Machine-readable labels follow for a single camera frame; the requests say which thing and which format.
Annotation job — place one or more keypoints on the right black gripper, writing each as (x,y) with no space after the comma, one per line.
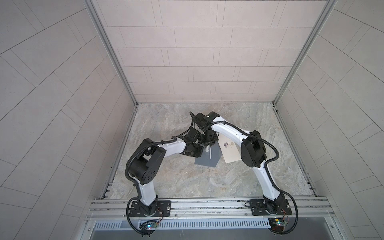
(213,140)

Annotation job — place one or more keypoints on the cream envelope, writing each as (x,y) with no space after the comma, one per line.
(229,149)

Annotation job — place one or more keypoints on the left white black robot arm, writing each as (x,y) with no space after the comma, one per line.
(144,164)

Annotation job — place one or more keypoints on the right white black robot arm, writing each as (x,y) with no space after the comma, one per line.
(256,153)

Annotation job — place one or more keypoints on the left circuit board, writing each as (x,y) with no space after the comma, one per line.
(149,225)

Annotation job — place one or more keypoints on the circuit board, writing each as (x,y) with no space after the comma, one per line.
(277,225)
(149,225)

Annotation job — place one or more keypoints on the right circuit board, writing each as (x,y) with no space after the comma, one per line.
(277,225)

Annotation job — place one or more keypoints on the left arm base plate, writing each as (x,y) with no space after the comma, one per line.
(150,208)

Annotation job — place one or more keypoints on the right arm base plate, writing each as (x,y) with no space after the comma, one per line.
(269,208)

